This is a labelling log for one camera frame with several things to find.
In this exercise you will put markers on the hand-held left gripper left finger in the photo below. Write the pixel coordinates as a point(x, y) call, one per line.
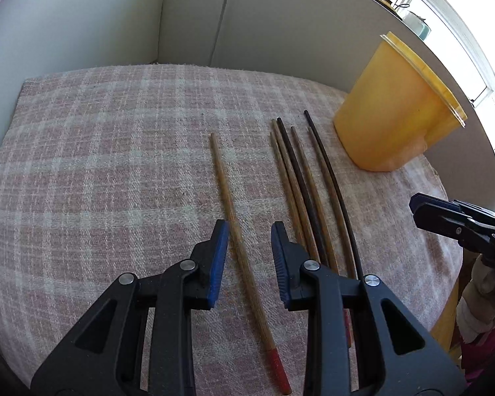
point(214, 264)

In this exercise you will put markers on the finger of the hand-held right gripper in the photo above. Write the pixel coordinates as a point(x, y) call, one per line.
point(429, 201)
point(458, 229)

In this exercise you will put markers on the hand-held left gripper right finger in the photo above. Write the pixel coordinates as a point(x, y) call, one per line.
point(281, 264)

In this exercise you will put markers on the wooden chopstick red end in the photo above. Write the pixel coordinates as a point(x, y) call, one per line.
point(283, 173)
point(291, 177)
point(337, 214)
point(222, 181)
point(309, 181)

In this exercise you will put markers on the yellow plastic container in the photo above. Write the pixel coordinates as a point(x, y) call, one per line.
point(379, 123)

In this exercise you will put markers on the dark brown chopstick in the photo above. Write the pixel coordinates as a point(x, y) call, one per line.
point(295, 169)

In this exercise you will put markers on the thin black chopstick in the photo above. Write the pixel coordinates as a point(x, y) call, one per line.
point(318, 144)

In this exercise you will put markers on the person's right hand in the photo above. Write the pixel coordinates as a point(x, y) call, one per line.
point(476, 309)

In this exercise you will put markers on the pink plaid cloth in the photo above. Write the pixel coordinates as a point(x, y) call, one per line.
point(107, 173)

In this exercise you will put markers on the pale green pot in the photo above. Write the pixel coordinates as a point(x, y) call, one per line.
point(418, 27)

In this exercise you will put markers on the dark pot yellow lid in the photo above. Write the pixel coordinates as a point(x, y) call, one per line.
point(381, 2)

